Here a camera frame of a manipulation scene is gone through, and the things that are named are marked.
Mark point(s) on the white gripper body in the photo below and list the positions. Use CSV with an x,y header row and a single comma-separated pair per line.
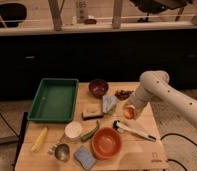
x,y
139,98

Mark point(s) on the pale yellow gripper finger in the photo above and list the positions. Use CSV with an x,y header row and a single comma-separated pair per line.
x,y
134,112

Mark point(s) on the red orange apple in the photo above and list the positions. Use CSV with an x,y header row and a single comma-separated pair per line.
x,y
127,112

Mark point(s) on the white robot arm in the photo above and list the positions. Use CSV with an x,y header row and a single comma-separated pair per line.
x,y
156,83

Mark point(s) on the dark maroon bowl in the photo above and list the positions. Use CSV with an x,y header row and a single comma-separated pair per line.
x,y
98,88

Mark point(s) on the orange red bowl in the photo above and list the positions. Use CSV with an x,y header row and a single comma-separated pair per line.
x,y
106,143

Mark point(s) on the bunch of dark grapes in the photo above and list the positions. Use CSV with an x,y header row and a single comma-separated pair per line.
x,y
123,94

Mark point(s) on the grey blue folded cloth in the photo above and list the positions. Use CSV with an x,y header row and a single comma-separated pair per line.
x,y
108,103

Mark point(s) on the black base brush block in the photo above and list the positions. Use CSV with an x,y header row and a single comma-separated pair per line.
x,y
88,114

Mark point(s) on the green chili pepper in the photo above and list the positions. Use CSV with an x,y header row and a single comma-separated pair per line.
x,y
90,134

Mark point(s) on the white small cup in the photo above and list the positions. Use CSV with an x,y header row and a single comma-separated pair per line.
x,y
73,130

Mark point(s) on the blue sponge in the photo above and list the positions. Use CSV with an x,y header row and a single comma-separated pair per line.
x,y
85,157

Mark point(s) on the green plastic tray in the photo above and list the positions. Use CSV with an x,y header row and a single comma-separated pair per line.
x,y
54,101

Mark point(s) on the metal measuring cup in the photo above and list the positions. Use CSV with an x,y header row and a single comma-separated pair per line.
x,y
60,151

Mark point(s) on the black office chair right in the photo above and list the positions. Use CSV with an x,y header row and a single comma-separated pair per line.
x,y
158,6

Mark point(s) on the black office chair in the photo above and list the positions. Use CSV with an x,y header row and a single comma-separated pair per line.
x,y
158,6
12,14

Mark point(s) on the small dark red dish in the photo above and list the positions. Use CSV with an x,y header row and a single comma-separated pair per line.
x,y
90,21

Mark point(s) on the yellow corn cob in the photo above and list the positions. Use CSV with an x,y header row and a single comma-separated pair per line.
x,y
39,141

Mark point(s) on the white bottle in background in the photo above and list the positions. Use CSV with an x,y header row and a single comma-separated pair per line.
x,y
81,10

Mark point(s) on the black office chair left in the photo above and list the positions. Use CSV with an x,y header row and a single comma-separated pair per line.
x,y
12,14

